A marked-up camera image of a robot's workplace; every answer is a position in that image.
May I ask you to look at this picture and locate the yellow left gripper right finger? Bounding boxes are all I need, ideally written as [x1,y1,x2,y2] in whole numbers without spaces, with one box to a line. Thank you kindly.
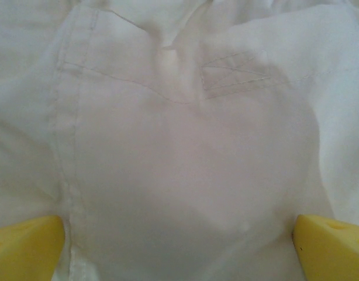
[293,214,359,281]

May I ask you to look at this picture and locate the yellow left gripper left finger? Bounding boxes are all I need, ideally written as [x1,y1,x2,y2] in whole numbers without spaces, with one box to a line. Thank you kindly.
[0,215,65,281]

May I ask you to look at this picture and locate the beige drawstring shorts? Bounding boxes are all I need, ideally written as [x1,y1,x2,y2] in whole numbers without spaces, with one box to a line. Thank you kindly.
[0,0,359,281]

